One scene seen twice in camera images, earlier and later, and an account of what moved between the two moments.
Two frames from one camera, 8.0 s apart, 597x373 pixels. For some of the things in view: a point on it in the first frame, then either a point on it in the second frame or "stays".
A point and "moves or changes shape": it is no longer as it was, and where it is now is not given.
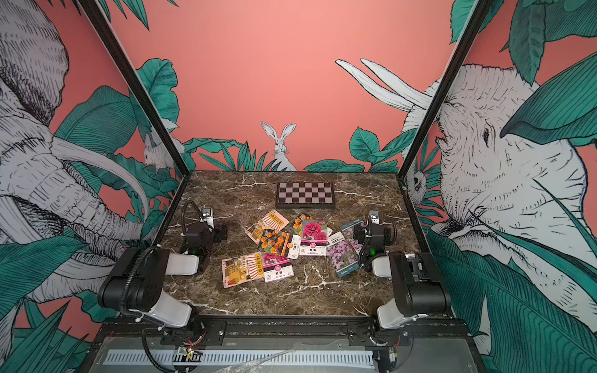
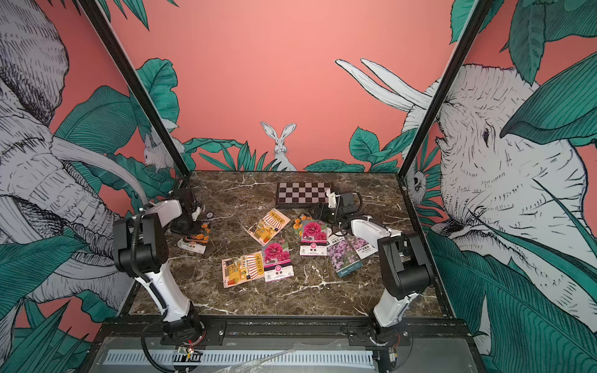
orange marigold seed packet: (298, 223) stays
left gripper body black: (216, 235) → (186, 225)
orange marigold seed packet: (280, 242) moves or changes shape
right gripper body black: (362, 230) → (333, 215)
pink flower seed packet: (276, 267) stays
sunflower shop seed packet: (273, 221) stays
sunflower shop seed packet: (242, 269) stays
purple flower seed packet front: (343, 256) stays
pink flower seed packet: (313, 241) stays
